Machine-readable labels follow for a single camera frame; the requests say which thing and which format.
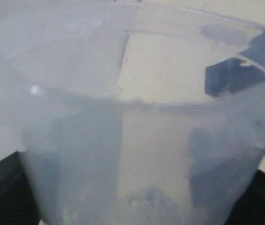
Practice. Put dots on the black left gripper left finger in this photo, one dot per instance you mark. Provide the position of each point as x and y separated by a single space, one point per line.
17 202

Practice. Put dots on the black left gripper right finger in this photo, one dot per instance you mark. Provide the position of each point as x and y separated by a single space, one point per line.
250 208

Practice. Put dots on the translucent plastic measuring cup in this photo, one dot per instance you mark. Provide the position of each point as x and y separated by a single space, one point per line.
128 113

